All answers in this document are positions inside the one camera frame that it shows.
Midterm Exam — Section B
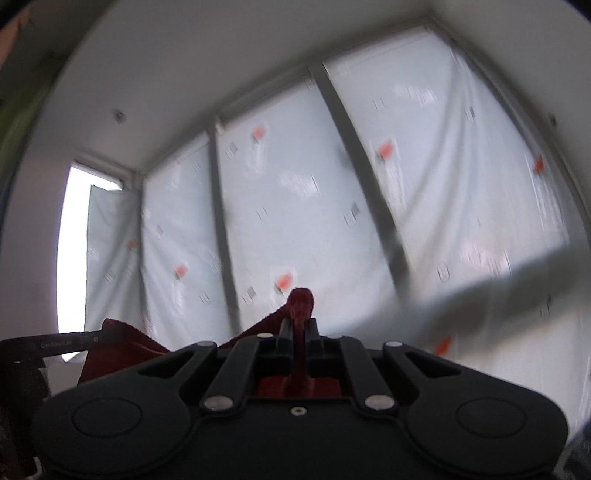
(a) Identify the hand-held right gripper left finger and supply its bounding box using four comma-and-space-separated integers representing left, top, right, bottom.
147, 318, 295, 412

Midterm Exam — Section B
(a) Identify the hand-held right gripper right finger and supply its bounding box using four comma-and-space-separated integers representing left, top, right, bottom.
302, 318, 455, 411

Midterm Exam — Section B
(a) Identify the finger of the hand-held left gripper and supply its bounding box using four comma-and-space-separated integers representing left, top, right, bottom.
0, 329, 105, 363

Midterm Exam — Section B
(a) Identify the red cloth garment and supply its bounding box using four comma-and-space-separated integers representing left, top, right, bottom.
76, 287, 345, 398

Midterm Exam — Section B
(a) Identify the white printed window sheet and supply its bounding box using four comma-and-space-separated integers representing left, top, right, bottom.
85, 23, 573, 409

